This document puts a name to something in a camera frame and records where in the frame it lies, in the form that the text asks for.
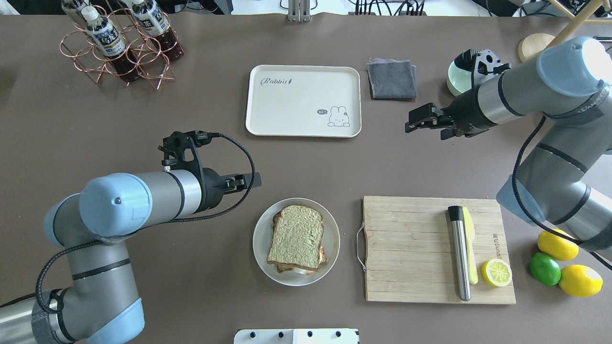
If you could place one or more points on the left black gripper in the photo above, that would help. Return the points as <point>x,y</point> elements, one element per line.
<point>211,188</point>

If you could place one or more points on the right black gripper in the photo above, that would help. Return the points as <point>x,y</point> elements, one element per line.
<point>465,113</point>

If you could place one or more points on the bread slice top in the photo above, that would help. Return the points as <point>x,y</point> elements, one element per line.
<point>298,238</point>

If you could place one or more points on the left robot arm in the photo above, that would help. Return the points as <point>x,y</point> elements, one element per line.
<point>103,306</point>

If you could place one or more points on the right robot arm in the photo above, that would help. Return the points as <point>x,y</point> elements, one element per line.
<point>570,84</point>

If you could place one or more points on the cream rabbit tray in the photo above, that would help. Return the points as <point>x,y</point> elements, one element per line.
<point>304,101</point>

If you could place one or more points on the mint green bowl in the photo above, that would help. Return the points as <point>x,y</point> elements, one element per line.
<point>459,80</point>

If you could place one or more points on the white round plate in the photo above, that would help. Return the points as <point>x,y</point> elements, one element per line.
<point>263,238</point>

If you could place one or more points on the grey folded cloth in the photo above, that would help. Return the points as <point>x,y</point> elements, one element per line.
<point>392,79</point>

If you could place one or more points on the steel cylinder tool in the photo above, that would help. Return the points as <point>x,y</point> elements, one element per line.
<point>457,227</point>

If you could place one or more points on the yellow plastic knife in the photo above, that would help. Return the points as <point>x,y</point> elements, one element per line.
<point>470,234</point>

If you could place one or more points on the wooden mug tree stand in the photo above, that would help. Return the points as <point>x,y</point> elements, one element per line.
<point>532,45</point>

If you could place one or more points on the wooden cutting board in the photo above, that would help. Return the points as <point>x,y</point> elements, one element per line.
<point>409,246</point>

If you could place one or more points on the half lemon slice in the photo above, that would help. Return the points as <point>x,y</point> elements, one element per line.
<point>497,273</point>

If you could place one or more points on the green lime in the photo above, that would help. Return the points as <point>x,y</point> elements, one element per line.
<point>545,269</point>

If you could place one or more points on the tea bottle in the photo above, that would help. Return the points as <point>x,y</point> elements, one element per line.
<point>111,43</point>
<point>73,8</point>
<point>154,23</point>

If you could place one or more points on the yellow lemon near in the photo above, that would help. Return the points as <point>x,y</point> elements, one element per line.
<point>579,280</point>

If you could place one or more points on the aluminium frame post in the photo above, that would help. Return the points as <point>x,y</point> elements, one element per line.
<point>299,11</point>

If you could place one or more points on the copper wire bottle rack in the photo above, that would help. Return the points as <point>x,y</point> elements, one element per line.
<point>151,64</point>

